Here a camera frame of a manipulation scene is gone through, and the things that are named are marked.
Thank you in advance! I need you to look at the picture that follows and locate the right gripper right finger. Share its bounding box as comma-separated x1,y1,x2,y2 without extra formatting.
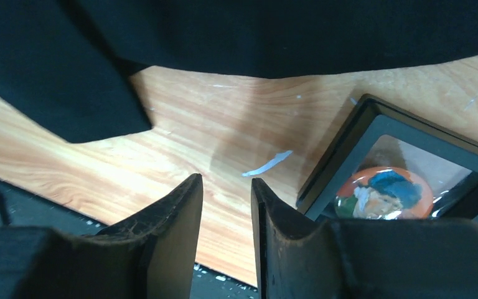
251,178,478,298

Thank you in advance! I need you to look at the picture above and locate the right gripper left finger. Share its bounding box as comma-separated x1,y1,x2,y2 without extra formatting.
0,174,203,298

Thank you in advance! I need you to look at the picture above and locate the orange round brooch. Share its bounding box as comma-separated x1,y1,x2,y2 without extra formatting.
332,166,433,220

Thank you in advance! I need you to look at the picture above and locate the black square frame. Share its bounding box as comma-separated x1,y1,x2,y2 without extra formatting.
297,95,478,222

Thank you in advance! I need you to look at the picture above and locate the black printed t-shirt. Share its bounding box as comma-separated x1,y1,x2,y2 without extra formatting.
0,1,478,143

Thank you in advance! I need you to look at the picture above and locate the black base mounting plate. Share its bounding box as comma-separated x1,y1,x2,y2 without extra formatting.
0,180,259,298

